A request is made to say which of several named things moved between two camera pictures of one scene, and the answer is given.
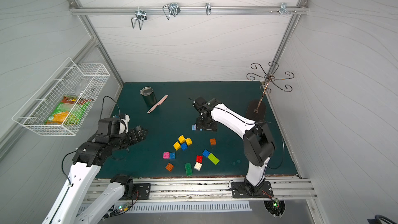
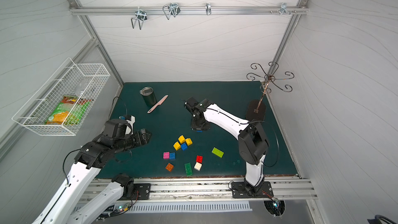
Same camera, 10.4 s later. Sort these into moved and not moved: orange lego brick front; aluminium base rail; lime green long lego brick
Moved: lime green long lego brick
Not moved: orange lego brick front; aluminium base rail
